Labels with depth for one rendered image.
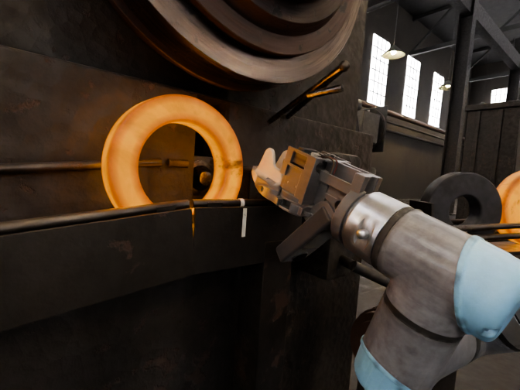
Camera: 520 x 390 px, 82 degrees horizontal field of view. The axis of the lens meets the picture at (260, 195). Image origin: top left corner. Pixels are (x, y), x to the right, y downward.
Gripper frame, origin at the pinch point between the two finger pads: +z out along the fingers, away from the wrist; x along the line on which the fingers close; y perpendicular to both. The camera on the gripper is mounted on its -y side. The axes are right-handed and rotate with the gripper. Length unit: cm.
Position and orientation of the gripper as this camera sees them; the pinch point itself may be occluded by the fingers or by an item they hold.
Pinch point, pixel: (258, 174)
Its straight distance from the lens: 49.9
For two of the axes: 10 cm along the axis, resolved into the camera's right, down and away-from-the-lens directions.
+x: -7.8, -0.1, -6.3
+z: -5.7, -4.1, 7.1
